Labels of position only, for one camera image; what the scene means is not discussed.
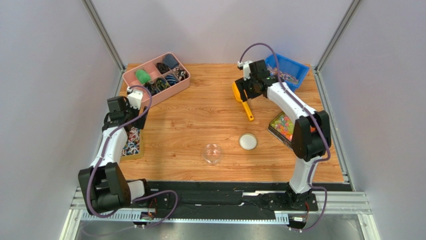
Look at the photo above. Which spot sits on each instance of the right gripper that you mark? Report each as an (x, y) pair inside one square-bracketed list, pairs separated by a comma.
[(242, 89)]

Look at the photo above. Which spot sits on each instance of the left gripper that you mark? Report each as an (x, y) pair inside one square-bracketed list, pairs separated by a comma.
[(140, 123)]

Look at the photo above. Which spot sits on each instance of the gold tin of lollipops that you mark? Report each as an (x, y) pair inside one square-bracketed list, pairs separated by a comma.
[(134, 147)]

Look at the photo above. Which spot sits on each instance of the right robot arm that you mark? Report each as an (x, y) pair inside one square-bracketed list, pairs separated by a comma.
[(311, 138)]

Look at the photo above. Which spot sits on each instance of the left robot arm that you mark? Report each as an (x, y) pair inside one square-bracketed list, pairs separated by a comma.
[(103, 185)]

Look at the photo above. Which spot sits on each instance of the tin of gummy candies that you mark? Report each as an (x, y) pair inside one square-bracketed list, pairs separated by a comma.
[(282, 128)]

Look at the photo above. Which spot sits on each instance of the blue plastic bin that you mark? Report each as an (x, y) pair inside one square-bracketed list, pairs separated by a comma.
[(291, 71)]

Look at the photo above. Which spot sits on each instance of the green rolled sock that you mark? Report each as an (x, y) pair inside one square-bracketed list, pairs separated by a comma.
[(142, 76)]

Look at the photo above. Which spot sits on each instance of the white jar lid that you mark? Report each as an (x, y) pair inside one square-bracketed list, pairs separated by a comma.
[(248, 141)]

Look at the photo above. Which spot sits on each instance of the pink compartment organizer box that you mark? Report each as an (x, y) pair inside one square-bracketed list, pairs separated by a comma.
[(165, 82)]

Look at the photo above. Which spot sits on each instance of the dark blue rolled sock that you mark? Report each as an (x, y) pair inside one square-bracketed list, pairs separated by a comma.
[(170, 61)]

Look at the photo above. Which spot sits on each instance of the clear glass jar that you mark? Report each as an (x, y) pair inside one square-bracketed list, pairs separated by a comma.
[(212, 154)]

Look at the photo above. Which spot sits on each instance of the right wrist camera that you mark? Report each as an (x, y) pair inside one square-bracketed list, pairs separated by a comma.
[(245, 67)]

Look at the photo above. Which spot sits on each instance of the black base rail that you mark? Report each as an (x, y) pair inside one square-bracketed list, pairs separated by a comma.
[(229, 201)]

